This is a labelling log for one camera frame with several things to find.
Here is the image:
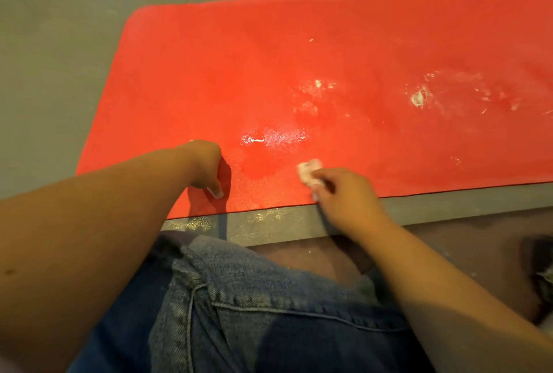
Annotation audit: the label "person's left forearm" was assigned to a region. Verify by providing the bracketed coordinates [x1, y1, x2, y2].
[0, 147, 191, 373]

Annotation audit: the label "person's left hand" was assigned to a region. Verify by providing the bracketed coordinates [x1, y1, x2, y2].
[175, 140, 224, 200]

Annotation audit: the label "blue denim jeans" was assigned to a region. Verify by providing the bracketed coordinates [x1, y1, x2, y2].
[67, 231, 435, 373]

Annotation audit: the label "person's right hand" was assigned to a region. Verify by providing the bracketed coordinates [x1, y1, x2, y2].
[311, 168, 391, 244]

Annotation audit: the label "dark shoe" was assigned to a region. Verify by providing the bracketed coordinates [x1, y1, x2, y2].
[520, 234, 553, 327]

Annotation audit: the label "person's right forearm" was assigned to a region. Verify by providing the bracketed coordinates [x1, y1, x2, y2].
[351, 218, 553, 373]

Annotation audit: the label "white dough piece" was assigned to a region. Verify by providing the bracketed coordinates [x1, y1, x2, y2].
[296, 159, 324, 187]

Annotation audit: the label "white dough smear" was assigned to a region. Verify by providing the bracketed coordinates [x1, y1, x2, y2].
[410, 85, 429, 109]

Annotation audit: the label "red silicone mat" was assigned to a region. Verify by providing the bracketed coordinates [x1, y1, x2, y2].
[76, 0, 553, 220]

